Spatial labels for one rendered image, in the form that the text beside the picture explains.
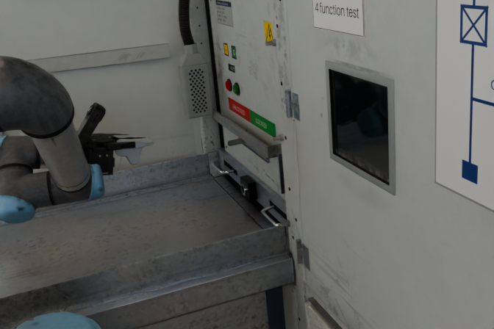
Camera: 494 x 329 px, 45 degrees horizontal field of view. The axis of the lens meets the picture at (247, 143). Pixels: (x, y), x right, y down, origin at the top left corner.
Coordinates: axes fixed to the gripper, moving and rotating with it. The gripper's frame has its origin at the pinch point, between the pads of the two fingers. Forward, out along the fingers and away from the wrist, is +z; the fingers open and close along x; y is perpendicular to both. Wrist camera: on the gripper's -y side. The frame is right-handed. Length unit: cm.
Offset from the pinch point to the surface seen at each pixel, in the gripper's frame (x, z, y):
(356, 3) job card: 64, 13, -36
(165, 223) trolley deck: -0.8, 5.3, 22.2
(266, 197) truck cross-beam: 10.1, 27.3, 12.6
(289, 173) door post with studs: 32.3, 21.6, -1.2
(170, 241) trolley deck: 9.7, 4.0, 22.3
